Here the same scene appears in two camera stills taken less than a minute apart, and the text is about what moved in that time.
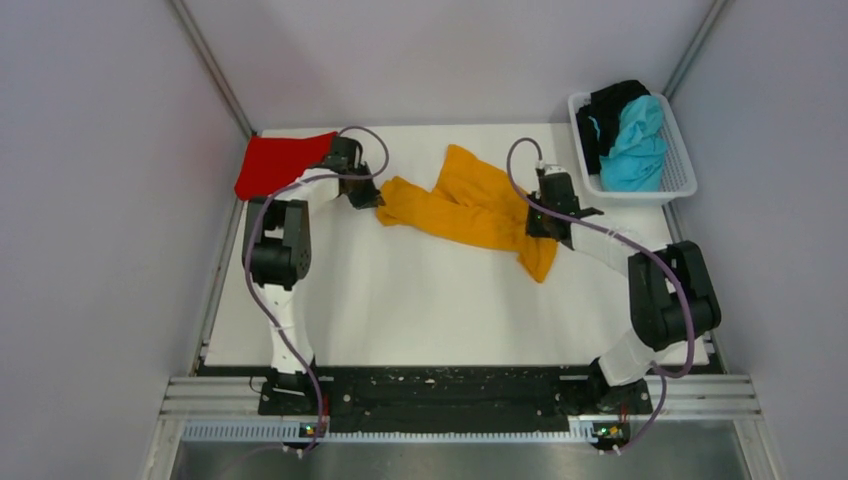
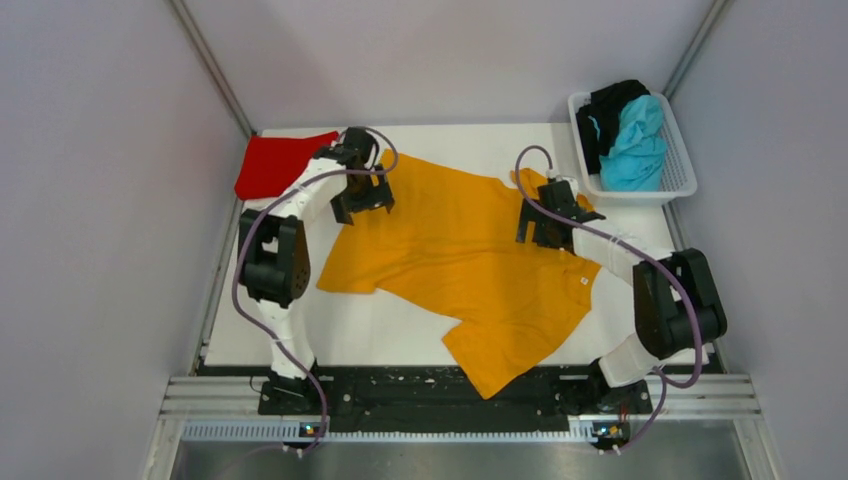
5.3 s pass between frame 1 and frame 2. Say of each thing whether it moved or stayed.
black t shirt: stayed
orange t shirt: moved
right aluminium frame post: stayed
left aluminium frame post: stayed
